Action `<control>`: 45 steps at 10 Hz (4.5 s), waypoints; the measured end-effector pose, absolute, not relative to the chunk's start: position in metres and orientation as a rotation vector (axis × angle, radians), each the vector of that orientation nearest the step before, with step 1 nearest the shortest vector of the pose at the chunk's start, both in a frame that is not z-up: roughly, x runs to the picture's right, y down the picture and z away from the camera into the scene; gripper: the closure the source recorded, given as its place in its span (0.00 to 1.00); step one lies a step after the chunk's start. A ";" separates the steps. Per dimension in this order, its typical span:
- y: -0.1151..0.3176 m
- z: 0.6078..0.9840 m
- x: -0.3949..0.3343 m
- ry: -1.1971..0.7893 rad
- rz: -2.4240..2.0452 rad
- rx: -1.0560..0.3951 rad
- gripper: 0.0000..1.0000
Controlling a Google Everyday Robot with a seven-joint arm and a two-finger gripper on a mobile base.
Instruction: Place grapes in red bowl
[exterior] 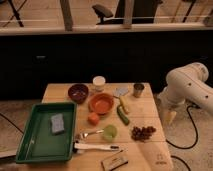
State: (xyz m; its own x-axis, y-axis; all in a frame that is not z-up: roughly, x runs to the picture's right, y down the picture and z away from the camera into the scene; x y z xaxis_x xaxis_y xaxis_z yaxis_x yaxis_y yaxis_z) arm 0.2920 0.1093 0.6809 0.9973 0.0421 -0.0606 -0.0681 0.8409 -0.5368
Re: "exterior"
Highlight silver fork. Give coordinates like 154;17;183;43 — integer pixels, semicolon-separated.
75;129;104;140

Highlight green plastic tray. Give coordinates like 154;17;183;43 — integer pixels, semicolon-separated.
15;102;77;164

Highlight black office chair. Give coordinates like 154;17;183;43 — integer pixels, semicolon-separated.
92;0;163;25

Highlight small wooden box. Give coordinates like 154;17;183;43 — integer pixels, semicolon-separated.
101;155;128;171

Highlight yellow corn cob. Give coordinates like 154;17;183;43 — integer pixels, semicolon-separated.
119;96;130;114

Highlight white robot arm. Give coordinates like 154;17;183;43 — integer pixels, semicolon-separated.
158;62;213;126

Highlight blue grey sponge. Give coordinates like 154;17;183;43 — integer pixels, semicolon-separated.
51;114;65;134

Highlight wooden table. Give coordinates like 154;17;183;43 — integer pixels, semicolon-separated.
19;83;173;171

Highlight white handled knife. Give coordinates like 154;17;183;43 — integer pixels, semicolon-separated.
73;142;120;151

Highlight black floor cable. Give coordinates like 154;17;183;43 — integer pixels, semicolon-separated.
165;105;200;150

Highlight dark red grape bunch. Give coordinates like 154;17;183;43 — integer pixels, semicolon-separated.
131;126;156;141

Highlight dark maroon bowl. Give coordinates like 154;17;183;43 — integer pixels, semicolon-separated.
68;84;89;104

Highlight orange red bowl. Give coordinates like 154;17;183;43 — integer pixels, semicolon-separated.
88;93;114;115

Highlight green cucumber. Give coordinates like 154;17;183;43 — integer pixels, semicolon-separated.
117;105;130;125

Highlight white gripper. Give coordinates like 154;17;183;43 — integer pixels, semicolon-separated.
158;87;183;125

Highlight metal cup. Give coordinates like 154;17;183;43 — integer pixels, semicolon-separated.
133;83;145;98

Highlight light green measuring cup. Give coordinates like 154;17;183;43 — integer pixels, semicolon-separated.
103;125;117;142

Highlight white cup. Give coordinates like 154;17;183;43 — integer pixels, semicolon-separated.
93;76;106;91

